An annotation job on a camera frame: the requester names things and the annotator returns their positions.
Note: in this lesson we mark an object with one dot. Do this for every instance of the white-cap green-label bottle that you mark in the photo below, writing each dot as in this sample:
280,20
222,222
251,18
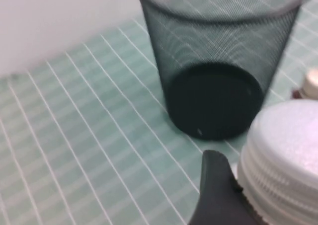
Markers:
285,148

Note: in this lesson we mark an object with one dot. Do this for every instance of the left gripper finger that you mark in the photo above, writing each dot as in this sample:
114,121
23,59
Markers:
216,197

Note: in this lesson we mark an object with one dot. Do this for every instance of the beige-cap brown-label bottle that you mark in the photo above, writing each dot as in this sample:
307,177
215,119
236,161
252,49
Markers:
311,86

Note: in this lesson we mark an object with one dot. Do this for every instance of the green checked tablecloth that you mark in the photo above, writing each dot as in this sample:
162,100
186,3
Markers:
74,135

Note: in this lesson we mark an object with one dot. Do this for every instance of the black mesh wastebasket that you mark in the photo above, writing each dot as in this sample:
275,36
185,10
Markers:
211,48

